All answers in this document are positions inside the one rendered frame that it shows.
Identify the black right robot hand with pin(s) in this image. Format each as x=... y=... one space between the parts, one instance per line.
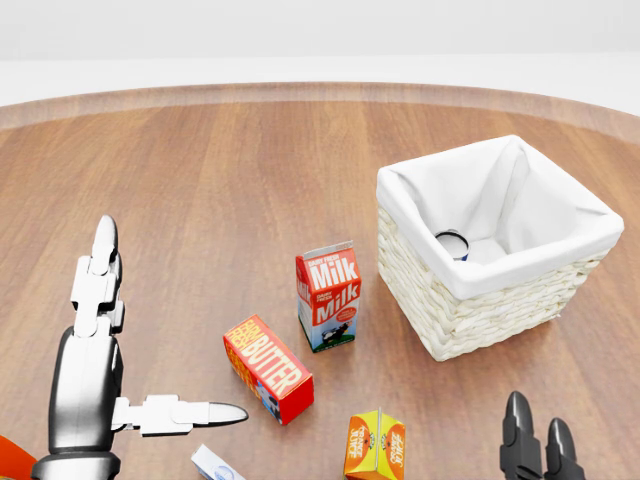
x=530 y=450

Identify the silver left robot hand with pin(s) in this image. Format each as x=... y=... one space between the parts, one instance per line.
x=85 y=380

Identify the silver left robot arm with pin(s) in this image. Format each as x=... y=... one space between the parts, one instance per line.
x=75 y=467

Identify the white wicker basket with liner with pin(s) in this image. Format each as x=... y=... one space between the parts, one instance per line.
x=492 y=250

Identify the red-orange curved object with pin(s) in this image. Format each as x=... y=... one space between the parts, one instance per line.
x=12 y=457

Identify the white and blue box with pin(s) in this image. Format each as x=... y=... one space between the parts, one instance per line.
x=212 y=467

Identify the orange juice carton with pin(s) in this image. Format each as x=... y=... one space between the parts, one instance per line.
x=375 y=447

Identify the red butter box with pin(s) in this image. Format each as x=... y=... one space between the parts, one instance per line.
x=270 y=367

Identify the tin can with silver rim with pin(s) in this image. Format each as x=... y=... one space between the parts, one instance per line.
x=454 y=244

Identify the red and white milk carton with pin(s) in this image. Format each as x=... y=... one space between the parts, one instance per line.
x=330 y=300

